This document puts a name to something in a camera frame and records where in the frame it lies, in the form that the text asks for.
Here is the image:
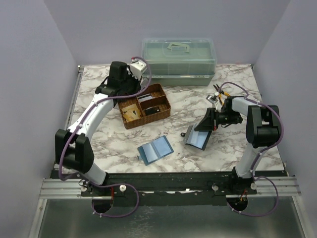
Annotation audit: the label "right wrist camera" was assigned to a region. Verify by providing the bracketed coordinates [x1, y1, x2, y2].
[206, 92, 221, 110]

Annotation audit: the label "gold cards in tray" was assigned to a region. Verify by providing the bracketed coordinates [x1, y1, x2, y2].
[122, 104, 141, 122]

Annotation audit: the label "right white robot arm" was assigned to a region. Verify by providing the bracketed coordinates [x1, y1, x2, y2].
[194, 96, 284, 194]

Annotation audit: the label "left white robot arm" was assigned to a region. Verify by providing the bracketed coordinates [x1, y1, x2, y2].
[54, 57, 149, 196]

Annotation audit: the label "black leather card holder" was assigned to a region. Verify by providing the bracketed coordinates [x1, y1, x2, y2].
[180, 123, 211, 151]

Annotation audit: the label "brown wicker divided tray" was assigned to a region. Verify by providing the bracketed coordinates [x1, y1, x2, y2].
[118, 84, 171, 129]

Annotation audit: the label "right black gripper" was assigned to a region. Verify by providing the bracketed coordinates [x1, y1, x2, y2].
[195, 108, 241, 131]

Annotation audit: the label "green clear-lid storage box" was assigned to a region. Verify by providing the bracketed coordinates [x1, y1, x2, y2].
[142, 38, 217, 86]

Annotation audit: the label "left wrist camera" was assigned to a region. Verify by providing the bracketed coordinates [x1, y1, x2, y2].
[129, 59, 147, 80]

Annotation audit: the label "blue plastic card sleeve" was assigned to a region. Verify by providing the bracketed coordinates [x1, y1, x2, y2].
[137, 135, 174, 166]

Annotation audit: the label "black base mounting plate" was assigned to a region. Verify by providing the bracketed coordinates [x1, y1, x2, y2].
[81, 172, 257, 206]

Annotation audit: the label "yellow handled pliers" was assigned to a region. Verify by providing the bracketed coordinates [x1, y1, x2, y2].
[213, 84, 230, 106]

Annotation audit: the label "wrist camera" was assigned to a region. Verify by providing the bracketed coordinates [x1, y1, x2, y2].
[206, 92, 221, 110]
[129, 59, 147, 80]

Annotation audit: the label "dark credit card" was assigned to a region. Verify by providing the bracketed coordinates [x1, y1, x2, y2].
[144, 107, 160, 116]

